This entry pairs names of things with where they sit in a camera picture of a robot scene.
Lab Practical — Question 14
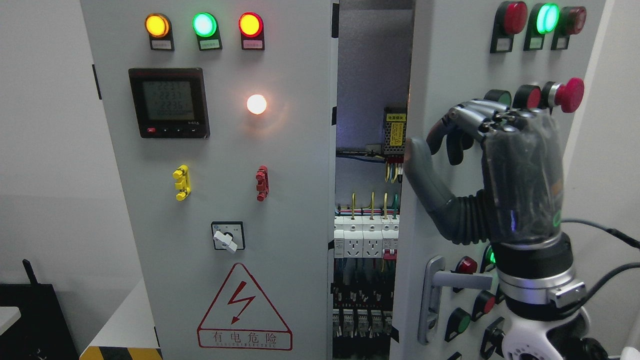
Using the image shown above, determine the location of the black rotary switch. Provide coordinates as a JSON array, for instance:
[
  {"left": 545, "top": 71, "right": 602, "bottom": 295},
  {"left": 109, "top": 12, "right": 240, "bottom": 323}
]
[{"left": 480, "top": 316, "right": 505, "bottom": 360}]

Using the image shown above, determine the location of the red push button upper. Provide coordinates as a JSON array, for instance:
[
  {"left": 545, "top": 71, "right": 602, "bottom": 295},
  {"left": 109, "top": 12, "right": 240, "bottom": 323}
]
[{"left": 512, "top": 84, "right": 542, "bottom": 109}]

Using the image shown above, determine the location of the red emergency stop button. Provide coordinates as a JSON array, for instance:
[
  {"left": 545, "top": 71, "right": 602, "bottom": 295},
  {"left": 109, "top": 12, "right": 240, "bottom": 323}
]
[{"left": 538, "top": 77, "right": 585, "bottom": 113}]

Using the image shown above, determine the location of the white platform with hazard stripes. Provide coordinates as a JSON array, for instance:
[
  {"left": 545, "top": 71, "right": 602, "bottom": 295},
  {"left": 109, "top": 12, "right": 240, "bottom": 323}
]
[{"left": 80, "top": 279, "right": 163, "bottom": 360}]

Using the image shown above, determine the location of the white circuit breaker row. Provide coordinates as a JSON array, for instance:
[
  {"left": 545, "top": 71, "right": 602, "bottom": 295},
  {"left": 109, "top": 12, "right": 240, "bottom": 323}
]
[{"left": 333, "top": 215, "right": 400, "bottom": 260}]

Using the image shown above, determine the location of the green indicator light left door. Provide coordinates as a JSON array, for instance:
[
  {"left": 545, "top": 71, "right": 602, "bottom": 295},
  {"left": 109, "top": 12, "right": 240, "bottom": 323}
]
[{"left": 191, "top": 12, "right": 223, "bottom": 51}]

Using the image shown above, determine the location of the white rotary switch left door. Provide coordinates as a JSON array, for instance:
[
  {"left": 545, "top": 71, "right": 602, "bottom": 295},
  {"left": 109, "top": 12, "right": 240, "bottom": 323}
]
[{"left": 210, "top": 221, "right": 246, "bottom": 254}]

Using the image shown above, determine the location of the white indicator light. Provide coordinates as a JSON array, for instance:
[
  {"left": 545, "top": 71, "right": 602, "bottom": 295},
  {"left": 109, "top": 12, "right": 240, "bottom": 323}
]
[{"left": 246, "top": 94, "right": 268, "bottom": 116}]

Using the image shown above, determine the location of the green indicator light top row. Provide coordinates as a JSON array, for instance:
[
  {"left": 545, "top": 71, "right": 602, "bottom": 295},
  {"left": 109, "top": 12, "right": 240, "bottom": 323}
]
[{"left": 523, "top": 2, "right": 560, "bottom": 51}]

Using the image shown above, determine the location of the red terminal post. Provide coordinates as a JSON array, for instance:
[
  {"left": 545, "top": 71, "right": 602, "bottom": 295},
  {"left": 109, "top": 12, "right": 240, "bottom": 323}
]
[{"left": 254, "top": 165, "right": 270, "bottom": 202}]

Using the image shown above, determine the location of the green push button upper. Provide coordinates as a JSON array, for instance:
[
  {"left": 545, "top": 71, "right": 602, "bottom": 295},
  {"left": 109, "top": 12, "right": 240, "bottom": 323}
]
[{"left": 483, "top": 89, "right": 513, "bottom": 107}]

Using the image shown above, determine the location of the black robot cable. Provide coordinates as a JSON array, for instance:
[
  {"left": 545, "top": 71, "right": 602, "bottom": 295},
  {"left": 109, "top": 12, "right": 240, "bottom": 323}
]
[{"left": 560, "top": 218, "right": 640, "bottom": 306}]

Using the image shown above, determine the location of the red indicator light left door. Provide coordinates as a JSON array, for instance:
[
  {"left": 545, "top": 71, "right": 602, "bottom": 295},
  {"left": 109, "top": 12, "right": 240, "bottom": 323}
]
[{"left": 238, "top": 12, "right": 265, "bottom": 51}]

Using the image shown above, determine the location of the black box with antenna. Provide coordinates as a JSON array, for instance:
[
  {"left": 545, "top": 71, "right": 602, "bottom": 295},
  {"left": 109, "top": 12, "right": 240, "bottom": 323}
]
[{"left": 0, "top": 259, "right": 80, "bottom": 360}]

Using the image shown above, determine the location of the green indicator light middle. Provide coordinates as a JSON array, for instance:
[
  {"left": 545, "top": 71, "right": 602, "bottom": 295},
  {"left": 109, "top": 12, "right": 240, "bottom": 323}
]
[{"left": 478, "top": 244, "right": 496, "bottom": 274}]

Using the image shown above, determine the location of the dark red buzzer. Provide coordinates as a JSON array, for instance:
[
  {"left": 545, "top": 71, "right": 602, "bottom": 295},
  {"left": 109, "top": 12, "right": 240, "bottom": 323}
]
[{"left": 551, "top": 6, "right": 586, "bottom": 51}]

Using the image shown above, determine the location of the red indicator light middle left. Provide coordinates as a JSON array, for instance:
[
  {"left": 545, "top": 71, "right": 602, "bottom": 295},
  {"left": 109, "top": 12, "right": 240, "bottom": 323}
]
[{"left": 452, "top": 256, "right": 478, "bottom": 275}]

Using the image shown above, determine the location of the red push button lower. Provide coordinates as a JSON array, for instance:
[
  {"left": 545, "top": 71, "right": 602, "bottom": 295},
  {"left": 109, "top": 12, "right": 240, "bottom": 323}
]
[{"left": 471, "top": 290, "right": 496, "bottom": 322}]

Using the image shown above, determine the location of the red push button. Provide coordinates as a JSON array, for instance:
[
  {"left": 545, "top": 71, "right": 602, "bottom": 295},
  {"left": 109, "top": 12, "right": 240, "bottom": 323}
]
[
  {"left": 512, "top": 84, "right": 542, "bottom": 109},
  {"left": 471, "top": 290, "right": 496, "bottom": 322}
]

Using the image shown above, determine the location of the grey cabinet door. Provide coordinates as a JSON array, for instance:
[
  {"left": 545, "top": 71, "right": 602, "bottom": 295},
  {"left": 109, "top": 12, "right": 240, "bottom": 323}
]
[
  {"left": 80, "top": 0, "right": 338, "bottom": 360},
  {"left": 391, "top": 0, "right": 606, "bottom": 360}
]

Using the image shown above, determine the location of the silver door handle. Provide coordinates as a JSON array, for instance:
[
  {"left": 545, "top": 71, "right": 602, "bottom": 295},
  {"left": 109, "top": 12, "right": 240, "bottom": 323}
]
[{"left": 417, "top": 255, "right": 496, "bottom": 346}]

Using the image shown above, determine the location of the yellow terminal post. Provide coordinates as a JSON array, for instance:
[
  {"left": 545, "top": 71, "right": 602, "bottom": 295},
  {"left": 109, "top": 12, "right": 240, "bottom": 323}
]
[{"left": 173, "top": 164, "right": 192, "bottom": 202}]

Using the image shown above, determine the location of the red electrical hazard sticker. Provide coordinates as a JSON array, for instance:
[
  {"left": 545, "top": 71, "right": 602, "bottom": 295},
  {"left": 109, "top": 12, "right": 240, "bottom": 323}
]
[{"left": 197, "top": 263, "right": 293, "bottom": 351}]

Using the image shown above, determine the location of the black digital power meter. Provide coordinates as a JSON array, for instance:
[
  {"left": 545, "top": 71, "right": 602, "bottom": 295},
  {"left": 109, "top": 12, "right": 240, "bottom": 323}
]
[{"left": 128, "top": 67, "right": 210, "bottom": 139}]

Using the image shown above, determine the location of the yellow indicator light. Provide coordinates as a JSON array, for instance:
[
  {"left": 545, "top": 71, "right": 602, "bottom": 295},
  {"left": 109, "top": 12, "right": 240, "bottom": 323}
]
[{"left": 144, "top": 13, "right": 175, "bottom": 51}]

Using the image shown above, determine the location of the yellow labelled power supply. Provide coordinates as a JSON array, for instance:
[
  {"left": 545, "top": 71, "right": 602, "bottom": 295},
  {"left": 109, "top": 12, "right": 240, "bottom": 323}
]
[{"left": 382, "top": 106, "right": 408, "bottom": 156}]

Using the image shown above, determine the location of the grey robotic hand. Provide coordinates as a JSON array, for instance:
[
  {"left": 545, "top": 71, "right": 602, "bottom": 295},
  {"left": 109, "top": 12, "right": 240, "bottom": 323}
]
[{"left": 404, "top": 99, "right": 563, "bottom": 245}]

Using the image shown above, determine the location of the red indicator light top row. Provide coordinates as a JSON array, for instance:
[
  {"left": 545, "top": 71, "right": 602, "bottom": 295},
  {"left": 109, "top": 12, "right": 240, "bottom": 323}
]
[{"left": 489, "top": 1, "right": 528, "bottom": 54}]

